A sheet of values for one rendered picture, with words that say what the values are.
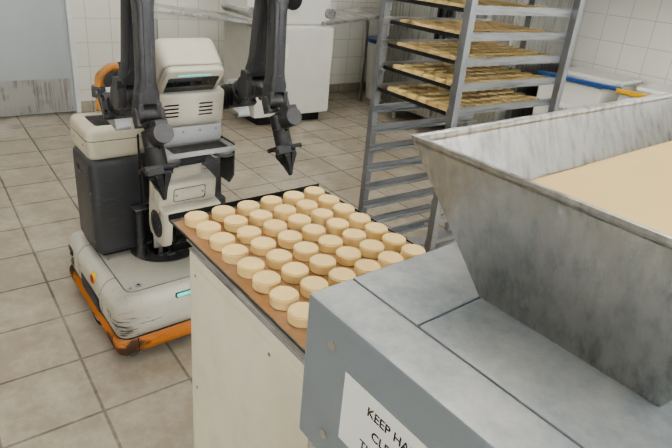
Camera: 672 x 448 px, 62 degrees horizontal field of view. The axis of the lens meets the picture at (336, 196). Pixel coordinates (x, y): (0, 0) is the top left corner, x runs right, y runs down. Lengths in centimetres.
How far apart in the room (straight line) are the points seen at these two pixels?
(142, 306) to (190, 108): 73
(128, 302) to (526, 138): 175
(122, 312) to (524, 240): 182
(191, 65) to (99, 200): 68
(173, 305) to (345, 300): 173
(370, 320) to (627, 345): 19
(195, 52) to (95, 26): 345
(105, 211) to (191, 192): 37
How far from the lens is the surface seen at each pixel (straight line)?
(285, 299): 95
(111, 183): 227
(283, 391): 104
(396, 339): 45
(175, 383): 219
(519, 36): 229
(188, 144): 200
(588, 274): 42
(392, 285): 52
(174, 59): 189
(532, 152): 60
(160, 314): 220
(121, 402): 215
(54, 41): 532
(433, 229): 223
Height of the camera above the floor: 145
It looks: 23 degrees down
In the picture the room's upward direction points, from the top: 5 degrees clockwise
